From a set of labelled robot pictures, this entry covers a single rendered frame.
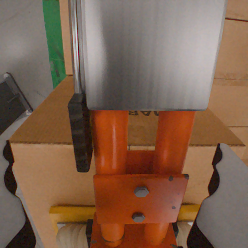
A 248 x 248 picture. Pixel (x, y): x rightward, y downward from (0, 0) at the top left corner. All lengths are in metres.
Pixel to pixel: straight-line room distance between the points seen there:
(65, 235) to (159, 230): 0.19
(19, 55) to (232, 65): 1.15
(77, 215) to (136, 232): 0.19
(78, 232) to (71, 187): 0.08
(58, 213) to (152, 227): 0.24
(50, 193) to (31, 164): 0.07
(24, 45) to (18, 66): 0.14
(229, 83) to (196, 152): 0.49
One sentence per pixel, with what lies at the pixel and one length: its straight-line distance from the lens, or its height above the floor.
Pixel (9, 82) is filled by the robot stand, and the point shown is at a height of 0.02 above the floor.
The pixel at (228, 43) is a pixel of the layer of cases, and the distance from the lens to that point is 0.74.
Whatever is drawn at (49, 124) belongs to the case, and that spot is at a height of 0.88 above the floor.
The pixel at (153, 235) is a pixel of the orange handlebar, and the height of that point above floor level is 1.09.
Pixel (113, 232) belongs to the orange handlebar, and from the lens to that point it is 0.18.
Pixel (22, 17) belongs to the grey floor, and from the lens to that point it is 1.31.
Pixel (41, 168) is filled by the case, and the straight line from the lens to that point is 0.35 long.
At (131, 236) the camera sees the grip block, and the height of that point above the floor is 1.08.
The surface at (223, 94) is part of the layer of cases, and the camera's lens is 0.78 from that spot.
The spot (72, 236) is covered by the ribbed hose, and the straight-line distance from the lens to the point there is 0.33.
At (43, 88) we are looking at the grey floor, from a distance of 1.33.
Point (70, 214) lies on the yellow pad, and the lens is 0.38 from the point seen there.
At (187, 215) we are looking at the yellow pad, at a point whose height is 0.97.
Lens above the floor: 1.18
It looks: 61 degrees down
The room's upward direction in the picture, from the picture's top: 176 degrees clockwise
